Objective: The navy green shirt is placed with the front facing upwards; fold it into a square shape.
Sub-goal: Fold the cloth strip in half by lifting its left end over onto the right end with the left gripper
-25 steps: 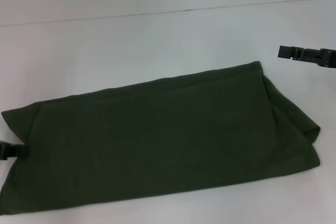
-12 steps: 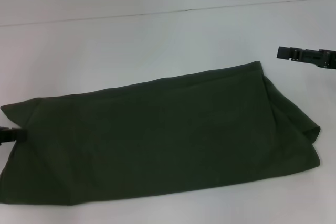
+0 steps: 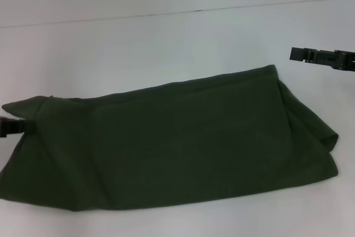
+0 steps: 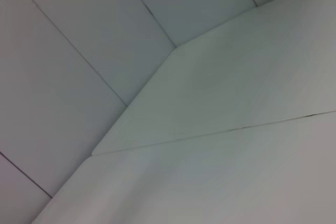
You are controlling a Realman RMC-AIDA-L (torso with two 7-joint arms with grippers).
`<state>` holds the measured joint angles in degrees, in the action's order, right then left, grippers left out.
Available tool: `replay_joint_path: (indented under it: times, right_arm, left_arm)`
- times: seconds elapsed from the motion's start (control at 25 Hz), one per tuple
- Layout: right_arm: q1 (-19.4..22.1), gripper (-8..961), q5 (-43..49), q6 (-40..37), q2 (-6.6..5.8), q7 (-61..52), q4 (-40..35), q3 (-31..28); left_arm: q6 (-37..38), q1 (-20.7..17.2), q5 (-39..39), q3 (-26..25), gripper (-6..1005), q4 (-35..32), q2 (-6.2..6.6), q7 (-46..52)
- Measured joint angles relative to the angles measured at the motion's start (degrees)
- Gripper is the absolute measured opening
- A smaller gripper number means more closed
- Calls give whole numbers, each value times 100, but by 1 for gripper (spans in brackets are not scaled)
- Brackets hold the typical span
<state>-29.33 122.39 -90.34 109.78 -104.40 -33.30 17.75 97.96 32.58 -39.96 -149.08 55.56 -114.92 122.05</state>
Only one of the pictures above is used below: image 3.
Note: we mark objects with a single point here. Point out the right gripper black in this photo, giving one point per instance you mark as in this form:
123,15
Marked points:
332,58

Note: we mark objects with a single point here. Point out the dark green FREE! t-shirt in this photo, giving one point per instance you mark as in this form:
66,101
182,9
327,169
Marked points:
155,142

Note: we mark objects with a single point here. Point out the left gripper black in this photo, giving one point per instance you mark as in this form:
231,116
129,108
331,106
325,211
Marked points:
2,127

